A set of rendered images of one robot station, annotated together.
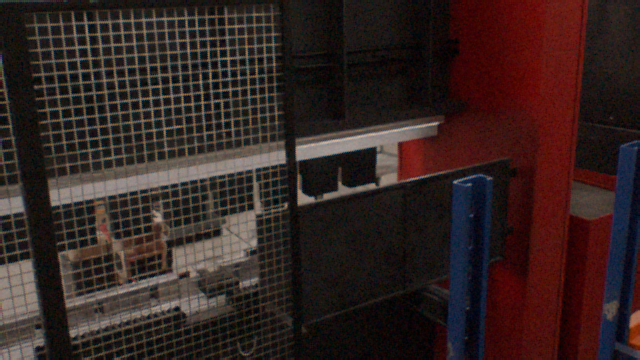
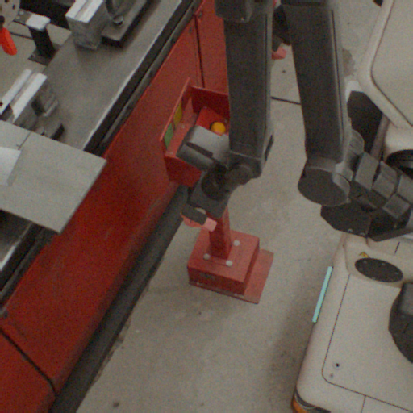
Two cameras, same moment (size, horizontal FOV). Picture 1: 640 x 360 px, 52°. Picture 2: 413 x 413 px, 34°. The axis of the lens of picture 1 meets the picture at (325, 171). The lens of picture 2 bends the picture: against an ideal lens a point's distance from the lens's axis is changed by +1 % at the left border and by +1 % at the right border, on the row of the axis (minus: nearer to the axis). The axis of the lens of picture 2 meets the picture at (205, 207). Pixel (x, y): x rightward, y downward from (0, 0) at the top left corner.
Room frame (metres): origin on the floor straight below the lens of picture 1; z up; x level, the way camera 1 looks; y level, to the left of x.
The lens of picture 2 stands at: (3.51, 0.29, 2.12)
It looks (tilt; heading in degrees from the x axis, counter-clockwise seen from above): 60 degrees down; 156
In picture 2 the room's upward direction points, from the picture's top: 9 degrees counter-clockwise
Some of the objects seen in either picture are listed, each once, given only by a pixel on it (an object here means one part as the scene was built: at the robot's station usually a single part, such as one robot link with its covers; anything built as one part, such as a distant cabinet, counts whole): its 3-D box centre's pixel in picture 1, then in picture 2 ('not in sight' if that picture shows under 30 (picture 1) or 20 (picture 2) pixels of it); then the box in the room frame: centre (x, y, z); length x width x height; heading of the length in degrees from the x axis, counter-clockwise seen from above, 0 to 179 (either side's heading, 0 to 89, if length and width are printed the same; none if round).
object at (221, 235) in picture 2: not in sight; (216, 210); (2.60, 0.72, 0.39); 0.05 x 0.05 x 0.54; 39
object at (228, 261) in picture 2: not in sight; (221, 249); (2.60, 0.72, 0.13); 0.10 x 0.10 x 0.01; 39
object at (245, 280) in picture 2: not in sight; (231, 260); (2.63, 0.74, 0.06); 0.25 x 0.20 x 0.12; 39
